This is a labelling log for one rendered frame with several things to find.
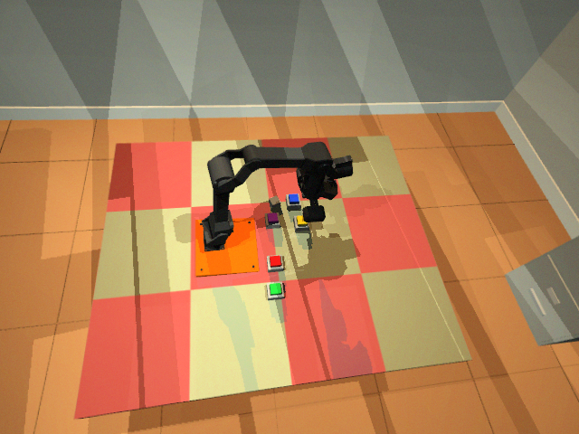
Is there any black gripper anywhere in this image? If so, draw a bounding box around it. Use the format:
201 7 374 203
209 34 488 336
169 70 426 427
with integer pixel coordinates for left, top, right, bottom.
296 168 326 222

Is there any yellow button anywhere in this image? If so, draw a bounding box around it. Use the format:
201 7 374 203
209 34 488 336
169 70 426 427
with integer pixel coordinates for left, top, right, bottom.
293 215 309 231

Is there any green button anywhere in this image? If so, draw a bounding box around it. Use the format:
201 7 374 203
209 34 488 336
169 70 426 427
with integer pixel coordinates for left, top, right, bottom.
267 281 284 300

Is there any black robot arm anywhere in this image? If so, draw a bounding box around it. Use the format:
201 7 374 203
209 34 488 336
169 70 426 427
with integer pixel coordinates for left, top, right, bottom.
202 142 353 251

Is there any red button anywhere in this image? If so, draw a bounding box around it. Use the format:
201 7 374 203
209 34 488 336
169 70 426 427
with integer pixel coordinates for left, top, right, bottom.
267 255 283 272

